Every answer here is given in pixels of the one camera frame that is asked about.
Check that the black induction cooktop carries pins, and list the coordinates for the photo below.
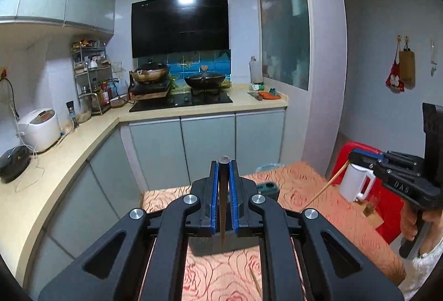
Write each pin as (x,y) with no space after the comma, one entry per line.
(188,99)

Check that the black wok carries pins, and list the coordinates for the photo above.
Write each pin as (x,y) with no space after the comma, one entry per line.
(205,80)

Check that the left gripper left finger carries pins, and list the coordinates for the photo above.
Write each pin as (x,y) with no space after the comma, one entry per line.
(143,256)

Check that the red chair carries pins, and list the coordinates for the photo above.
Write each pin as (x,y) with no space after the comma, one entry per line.
(388,206)

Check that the rose pattern tablecloth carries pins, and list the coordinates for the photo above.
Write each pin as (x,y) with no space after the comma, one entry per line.
(224,278)

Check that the white electric kettle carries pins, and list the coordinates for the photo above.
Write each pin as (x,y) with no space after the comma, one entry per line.
(357,183)

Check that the red hanging cloth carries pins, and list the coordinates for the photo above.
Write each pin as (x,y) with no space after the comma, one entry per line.
(393,81)

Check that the white rice cooker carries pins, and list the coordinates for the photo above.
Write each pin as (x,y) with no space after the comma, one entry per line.
(39,129)

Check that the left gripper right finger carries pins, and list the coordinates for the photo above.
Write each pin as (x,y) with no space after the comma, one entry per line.
(311,256)

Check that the orange cloth on counter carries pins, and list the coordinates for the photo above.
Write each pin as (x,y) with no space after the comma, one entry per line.
(261,95)

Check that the white bottle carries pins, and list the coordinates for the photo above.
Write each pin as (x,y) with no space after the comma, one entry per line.
(255,69)

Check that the frosted glass window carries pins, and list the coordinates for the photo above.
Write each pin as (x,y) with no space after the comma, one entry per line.
(285,41)

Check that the light bamboo chopstick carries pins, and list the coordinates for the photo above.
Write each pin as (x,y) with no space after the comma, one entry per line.
(327,185)
(256,283)

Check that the person's right hand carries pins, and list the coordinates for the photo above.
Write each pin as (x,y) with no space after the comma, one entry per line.
(409,228)

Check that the dark brown chopstick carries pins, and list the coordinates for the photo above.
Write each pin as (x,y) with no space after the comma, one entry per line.
(223,181)

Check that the black countertop appliance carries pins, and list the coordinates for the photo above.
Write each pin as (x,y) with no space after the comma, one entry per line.
(14,162)

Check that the black range hood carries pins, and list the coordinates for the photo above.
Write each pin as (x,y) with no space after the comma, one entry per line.
(179,26)

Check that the metal spice rack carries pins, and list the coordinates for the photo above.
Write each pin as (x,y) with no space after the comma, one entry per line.
(93,75)

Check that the bronze pot with lid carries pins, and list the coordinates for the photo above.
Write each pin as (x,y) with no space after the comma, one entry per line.
(150,72)

